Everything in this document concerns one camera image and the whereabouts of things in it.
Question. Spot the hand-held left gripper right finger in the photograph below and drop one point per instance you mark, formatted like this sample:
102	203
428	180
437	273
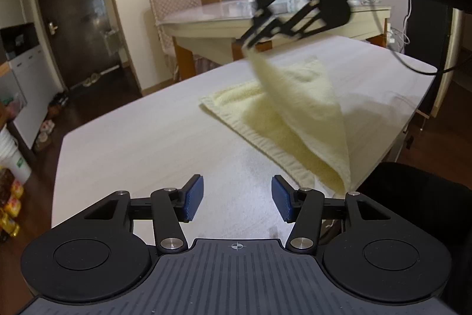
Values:
282	198

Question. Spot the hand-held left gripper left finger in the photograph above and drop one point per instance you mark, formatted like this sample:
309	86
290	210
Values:
193	198

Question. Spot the pale yellow towel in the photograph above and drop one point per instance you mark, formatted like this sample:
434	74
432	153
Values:
295	112

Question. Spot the clear plastic box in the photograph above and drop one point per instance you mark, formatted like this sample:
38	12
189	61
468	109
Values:
291	3

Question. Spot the cream dining table glass top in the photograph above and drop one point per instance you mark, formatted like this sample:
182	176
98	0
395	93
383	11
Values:
199	15

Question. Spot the dark upright panel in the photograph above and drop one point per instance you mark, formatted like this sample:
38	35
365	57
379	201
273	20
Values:
427	42

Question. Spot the pair of beige slippers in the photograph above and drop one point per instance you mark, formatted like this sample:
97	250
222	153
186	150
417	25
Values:
90	79

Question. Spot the pair of pink sandals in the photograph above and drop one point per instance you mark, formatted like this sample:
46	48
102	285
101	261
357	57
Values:
45	134

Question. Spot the row of dark shoes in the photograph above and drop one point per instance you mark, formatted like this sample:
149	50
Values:
59	101

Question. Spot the group of yellow bottles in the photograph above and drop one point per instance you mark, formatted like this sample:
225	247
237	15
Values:
11	206

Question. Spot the white plastic bucket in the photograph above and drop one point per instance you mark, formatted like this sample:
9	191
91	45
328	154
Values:
14	160

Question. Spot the dark brown door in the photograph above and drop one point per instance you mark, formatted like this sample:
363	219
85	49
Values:
73	5

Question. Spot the grey white hallway cabinet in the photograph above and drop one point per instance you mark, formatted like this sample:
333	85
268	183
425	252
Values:
25	79

